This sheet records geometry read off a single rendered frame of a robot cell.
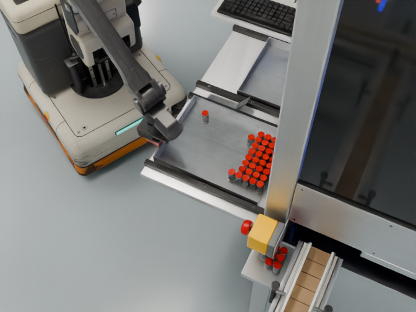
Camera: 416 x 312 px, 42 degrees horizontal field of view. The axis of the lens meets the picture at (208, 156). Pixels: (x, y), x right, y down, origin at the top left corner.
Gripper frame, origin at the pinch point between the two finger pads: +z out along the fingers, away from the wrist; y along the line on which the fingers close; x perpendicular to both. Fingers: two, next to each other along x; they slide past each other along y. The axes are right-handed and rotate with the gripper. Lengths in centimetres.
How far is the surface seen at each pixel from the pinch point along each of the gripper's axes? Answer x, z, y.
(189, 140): 6.0, 1.6, 7.2
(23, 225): -20, 90, -71
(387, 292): -12, 4, 76
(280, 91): 36.1, 1.8, 24.9
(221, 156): 5.2, 1.5, 18.5
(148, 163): -7.5, -0.3, 0.4
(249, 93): 31.2, 1.8, 16.0
